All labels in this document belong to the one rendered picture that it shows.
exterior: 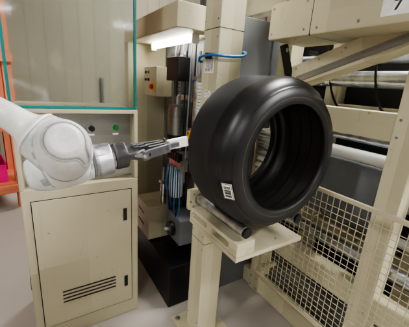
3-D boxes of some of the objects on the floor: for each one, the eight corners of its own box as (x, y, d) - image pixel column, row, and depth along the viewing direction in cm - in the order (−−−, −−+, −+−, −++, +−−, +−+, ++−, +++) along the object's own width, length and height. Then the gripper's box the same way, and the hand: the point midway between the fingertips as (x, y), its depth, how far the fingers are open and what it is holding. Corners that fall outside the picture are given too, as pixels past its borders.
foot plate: (171, 318, 171) (171, 314, 171) (207, 302, 185) (207, 300, 185) (191, 353, 150) (192, 350, 149) (230, 333, 163) (231, 330, 163)
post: (185, 322, 169) (218, -221, 100) (204, 313, 176) (246, -199, 107) (196, 339, 159) (241, -256, 89) (215, 329, 165) (270, -229, 96)
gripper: (116, 149, 70) (196, 132, 81) (104, 139, 81) (176, 126, 92) (121, 176, 73) (198, 156, 84) (109, 163, 83) (179, 147, 95)
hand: (177, 143), depth 86 cm, fingers closed
